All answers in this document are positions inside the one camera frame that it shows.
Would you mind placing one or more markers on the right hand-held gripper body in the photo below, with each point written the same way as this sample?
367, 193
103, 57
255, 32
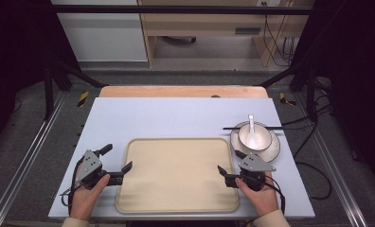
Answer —
254, 170

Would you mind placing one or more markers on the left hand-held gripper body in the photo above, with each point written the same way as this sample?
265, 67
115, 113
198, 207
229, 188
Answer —
88, 165

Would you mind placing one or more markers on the person's right hand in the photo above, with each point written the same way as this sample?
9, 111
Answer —
260, 199

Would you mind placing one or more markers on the person's left hand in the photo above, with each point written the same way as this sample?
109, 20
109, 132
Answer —
87, 198

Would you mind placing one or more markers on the white spoon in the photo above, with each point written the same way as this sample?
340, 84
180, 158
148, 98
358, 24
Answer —
252, 135

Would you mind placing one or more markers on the white plate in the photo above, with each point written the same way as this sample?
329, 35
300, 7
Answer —
272, 151

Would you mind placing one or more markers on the black chopstick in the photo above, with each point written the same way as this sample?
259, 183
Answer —
277, 128
229, 128

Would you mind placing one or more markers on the white bowl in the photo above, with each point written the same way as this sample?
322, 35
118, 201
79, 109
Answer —
264, 138

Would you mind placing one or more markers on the beige tray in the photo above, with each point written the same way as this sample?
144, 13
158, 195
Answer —
176, 176

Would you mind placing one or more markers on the black metal stand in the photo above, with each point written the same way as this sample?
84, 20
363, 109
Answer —
310, 91
49, 91

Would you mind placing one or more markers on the wooden table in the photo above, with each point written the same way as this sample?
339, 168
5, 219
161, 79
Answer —
176, 91

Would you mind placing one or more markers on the white cabinet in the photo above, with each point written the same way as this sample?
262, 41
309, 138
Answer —
106, 38

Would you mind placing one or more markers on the wooden desk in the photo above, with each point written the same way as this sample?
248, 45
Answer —
201, 25

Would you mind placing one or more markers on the black curtain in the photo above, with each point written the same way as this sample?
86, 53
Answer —
15, 47
356, 63

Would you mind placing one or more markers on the black horizontal bar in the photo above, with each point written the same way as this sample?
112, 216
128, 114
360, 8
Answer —
176, 9

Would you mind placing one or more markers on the aluminium rail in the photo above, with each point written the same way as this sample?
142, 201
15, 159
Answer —
27, 157
334, 164

